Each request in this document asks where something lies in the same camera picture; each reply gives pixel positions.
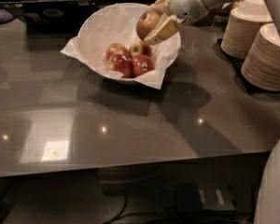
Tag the rear paper bowl stack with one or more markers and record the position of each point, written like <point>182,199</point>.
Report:
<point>243,26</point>

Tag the dark box under table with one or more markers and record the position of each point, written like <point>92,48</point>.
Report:
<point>205,198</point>

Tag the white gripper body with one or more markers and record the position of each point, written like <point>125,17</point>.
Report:
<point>186,4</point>

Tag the white bowl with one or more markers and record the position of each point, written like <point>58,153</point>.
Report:
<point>115,19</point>

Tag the white paper liner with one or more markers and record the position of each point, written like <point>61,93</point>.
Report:
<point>109,28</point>

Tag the black mat under stacks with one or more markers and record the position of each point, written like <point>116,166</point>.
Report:
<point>236,65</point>

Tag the red apple with sticker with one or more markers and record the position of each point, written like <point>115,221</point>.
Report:
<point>141,64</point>

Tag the dark blue pouch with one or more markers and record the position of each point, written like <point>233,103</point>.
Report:
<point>5,16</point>

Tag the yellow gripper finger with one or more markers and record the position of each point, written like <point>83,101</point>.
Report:
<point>161,7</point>
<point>166,27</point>

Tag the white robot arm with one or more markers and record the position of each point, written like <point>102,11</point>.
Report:
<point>268,203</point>

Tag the red apple front left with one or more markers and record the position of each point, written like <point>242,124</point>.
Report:
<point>120,63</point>

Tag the paper bowl stack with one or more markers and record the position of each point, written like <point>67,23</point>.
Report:
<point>243,26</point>
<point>261,67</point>

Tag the red apple back left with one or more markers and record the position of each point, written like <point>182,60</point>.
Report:
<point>117,48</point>

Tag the front paper bowl stack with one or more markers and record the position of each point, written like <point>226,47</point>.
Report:
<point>261,67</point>

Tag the large yellow-red apple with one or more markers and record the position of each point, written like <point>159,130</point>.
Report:
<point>147,23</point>

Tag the small yellow-red apple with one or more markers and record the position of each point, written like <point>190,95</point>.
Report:
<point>140,47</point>

